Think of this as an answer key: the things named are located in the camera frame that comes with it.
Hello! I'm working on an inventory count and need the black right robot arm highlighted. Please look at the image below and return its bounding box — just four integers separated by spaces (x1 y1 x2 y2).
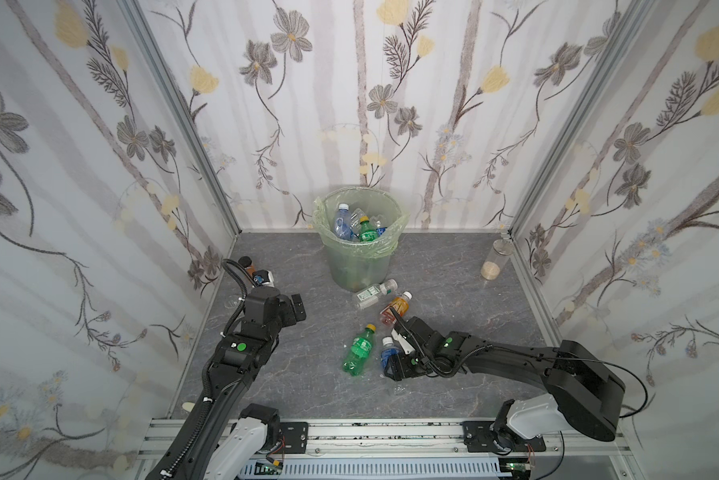
383 317 625 455

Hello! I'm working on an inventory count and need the mesh waste bin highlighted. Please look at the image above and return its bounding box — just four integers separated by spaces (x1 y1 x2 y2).
322 208 397 291

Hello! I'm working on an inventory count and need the tall clear bottle blue cap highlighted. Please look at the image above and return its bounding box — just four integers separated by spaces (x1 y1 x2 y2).
332 203 353 241

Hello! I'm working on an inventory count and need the aluminium corner post left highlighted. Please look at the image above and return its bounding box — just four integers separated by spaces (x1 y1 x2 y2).
117 0 242 239

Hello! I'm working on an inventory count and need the aluminium corner post right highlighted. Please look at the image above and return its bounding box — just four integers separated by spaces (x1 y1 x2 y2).
509 0 653 240

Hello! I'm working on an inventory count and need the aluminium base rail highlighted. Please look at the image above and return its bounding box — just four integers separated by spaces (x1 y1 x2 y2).
135 418 644 479

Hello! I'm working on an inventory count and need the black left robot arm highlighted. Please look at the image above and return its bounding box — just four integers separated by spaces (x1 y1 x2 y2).
146 286 306 479

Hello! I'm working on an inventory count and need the orange red drink bottle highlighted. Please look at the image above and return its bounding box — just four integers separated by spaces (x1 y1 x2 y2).
379 291 413 326

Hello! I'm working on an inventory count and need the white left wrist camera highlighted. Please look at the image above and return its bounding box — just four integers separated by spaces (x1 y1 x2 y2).
252 269 275 287

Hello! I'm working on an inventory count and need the clear bottle green white label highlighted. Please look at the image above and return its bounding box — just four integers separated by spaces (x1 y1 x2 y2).
354 279 399 310

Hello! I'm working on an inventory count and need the aluminium corner post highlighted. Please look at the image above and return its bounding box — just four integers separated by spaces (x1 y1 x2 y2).
117 0 242 239
509 0 653 240

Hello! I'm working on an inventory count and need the glass jar with powder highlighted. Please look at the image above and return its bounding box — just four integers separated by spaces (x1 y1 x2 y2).
481 238 515 281

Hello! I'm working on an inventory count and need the clear plastic measuring cup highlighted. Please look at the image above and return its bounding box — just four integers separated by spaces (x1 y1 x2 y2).
224 297 244 310

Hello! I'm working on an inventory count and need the blue label bottle white cap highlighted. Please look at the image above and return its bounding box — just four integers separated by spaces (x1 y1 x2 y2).
381 336 399 372

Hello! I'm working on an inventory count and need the green Sprite bottle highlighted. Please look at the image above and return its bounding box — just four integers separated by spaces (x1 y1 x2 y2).
342 324 377 376
358 216 379 243

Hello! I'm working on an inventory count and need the orange spice jar black lid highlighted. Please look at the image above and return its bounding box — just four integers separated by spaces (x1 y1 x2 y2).
238 256 255 276

